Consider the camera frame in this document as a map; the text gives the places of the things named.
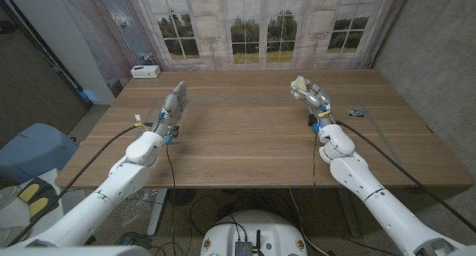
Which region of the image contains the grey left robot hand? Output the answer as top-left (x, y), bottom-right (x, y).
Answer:
top-left (150, 80), bottom-right (191, 136)

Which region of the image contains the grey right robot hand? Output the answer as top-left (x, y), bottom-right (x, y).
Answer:
top-left (291, 75), bottom-right (336, 132)

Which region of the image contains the yellow sponge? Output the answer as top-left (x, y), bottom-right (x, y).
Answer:
top-left (292, 77), bottom-right (309, 100)

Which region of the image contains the white electrical box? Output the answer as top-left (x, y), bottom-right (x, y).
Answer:
top-left (130, 65), bottom-right (161, 80)

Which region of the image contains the printed window backdrop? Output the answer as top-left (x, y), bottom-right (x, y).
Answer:
top-left (55, 0), bottom-right (412, 97)

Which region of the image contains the black round floor object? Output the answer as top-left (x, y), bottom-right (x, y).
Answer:
top-left (166, 188), bottom-right (197, 208)

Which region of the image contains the white table leg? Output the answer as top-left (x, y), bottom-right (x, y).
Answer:
top-left (147, 188), bottom-right (168, 237)

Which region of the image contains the grey table leg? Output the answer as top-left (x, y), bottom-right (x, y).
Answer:
top-left (336, 188), bottom-right (361, 237)

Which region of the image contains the white robot torso base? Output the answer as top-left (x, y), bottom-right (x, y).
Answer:
top-left (200, 210), bottom-right (309, 256)

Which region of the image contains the black power strip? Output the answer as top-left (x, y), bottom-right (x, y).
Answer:
top-left (122, 235), bottom-right (153, 249)

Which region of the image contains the blue grey chair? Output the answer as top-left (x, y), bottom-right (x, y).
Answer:
top-left (0, 123), bottom-right (80, 186)

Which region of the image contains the silver module on torso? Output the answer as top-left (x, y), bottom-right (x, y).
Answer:
top-left (234, 240), bottom-right (254, 256)

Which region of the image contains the black yellow foot pedal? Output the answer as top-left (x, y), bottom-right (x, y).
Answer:
top-left (17, 176), bottom-right (60, 223)

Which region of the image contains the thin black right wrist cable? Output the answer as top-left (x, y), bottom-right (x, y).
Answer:
top-left (312, 132), bottom-right (319, 188)

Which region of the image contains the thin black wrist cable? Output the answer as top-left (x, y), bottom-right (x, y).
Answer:
top-left (312, 132), bottom-right (319, 188)
top-left (165, 144), bottom-right (178, 255)

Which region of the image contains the thin black left wrist cable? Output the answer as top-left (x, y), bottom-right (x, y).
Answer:
top-left (165, 144), bottom-right (178, 255)

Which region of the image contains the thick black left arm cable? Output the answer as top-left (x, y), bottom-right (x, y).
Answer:
top-left (6, 121), bottom-right (154, 246)

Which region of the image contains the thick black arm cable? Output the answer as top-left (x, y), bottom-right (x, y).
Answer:
top-left (6, 121), bottom-right (154, 246)
top-left (335, 120), bottom-right (476, 234)

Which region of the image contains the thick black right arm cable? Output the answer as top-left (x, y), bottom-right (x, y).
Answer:
top-left (335, 120), bottom-right (476, 234)

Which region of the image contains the white floor cable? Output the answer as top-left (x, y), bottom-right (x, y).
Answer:
top-left (289, 188), bottom-right (330, 256)

